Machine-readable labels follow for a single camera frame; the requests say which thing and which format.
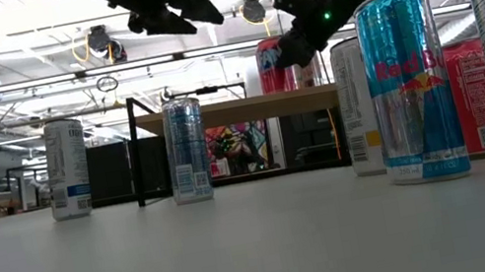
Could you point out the red Fanta strawberry can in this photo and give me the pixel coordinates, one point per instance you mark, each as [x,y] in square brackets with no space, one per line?
[269,68]
[474,100]

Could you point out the wooden shelf with black legs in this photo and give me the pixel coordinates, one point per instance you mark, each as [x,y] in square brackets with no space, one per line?
[243,111]

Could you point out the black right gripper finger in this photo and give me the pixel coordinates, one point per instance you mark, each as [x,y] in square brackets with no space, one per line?
[299,48]

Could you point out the black partition panel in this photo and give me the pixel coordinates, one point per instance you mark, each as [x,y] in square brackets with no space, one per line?
[111,171]

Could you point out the colourful mural panel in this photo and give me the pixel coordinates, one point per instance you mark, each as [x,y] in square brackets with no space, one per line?
[240,149]

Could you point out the blue silver Red Bull can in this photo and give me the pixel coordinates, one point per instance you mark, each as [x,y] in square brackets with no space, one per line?
[410,91]

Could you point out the white blue slim can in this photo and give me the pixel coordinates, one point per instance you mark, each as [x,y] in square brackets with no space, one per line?
[67,172]

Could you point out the pale silver-blue Red Bull can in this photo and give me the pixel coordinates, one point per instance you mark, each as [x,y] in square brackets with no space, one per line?
[187,155]

